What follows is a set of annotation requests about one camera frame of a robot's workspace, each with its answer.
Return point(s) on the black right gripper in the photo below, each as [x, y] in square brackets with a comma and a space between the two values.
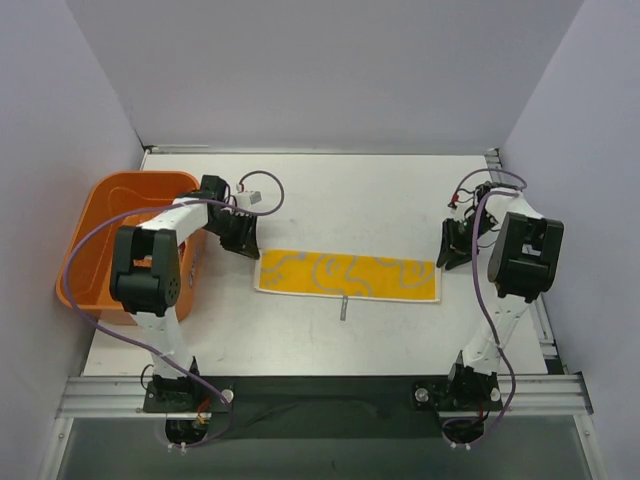
[458, 240]

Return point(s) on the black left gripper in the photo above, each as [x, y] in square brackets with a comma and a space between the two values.
[240, 234]

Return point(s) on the grey yellow towel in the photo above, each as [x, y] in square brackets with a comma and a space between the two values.
[317, 274]

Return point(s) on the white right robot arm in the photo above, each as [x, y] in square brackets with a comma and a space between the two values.
[469, 383]

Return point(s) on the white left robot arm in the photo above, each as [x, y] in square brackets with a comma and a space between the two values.
[146, 273]

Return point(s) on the orange plastic basket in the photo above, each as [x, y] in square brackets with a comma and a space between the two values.
[115, 194]

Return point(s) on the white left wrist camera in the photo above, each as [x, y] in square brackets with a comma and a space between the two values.
[246, 199]

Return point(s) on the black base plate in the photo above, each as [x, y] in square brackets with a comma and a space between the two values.
[328, 407]

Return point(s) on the aluminium front rail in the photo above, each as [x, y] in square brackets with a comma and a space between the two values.
[528, 394]

